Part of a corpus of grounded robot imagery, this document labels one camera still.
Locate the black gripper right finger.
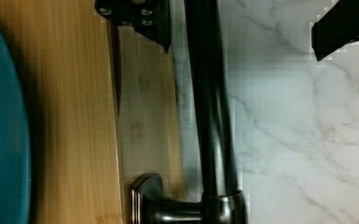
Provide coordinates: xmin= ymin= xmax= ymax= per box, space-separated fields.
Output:
xmin=311 ymin=0 xmax=359 ymax=61

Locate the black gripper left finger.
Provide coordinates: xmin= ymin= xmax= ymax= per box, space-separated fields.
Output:
xmin=94 ymin=0 xmax=172 ymax=52

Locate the black drawer handle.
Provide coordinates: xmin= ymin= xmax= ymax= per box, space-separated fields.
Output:
xmin=131 ymin=0 xmax=248 ymax=224

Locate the wooden drawer cabinet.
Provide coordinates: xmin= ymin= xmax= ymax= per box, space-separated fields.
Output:
xmin=0 ymin=0 xmax=185 ymax=224

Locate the teal plate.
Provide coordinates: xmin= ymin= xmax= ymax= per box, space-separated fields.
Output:
xmin=0 ymin=33 xmax=31 ymax=224

